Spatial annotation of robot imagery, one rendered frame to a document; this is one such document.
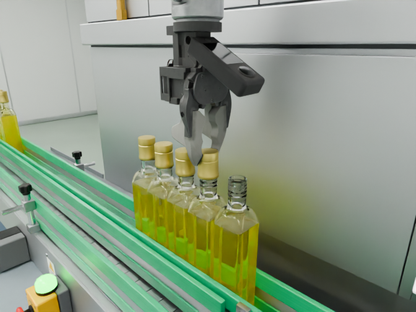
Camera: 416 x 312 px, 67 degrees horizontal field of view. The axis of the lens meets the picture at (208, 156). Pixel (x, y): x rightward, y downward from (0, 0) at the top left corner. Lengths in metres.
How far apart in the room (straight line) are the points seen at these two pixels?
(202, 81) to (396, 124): 0.27
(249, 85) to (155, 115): 0.48
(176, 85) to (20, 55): 6.00
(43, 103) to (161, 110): 5.81
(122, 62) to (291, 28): 0.54
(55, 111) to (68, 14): 1.77
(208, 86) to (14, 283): 0.75
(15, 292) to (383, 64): 0.93
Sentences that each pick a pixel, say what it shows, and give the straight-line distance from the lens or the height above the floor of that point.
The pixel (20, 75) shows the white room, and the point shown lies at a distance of 6.45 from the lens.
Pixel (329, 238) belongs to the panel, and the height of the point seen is 1.03.
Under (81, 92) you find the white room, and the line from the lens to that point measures 6.85.
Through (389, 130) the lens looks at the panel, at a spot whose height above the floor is 1.22.
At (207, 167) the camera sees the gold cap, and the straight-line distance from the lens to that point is 0.50.
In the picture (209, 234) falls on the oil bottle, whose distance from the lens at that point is 0.53.
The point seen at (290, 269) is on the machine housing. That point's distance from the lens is 0.71.
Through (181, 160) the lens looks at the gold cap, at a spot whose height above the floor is 1.15.
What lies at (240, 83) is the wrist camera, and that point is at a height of 1.29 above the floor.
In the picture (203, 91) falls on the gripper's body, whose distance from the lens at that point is 0.47.
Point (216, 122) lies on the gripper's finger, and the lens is 0.50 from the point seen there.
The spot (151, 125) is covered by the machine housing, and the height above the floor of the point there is 1.13.
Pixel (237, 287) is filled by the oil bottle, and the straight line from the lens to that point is 0.55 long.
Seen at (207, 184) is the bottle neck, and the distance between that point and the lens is 0.51.
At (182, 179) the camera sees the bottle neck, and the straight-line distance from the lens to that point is 0.56.
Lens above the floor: 1.33
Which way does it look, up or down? 19 degrees down
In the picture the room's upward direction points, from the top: straight up
